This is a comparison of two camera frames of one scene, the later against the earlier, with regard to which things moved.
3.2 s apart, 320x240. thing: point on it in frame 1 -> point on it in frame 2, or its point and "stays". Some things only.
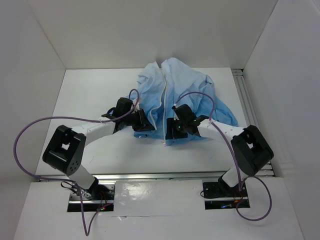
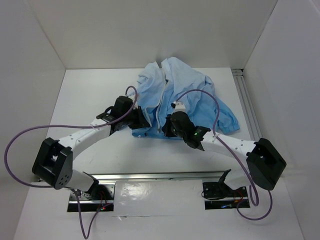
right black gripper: x=171 y=123 -> x=166 y=127
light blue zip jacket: x=161 y=88 stays
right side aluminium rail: x=249 y=114 stays
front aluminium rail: x=167 y=176 stays
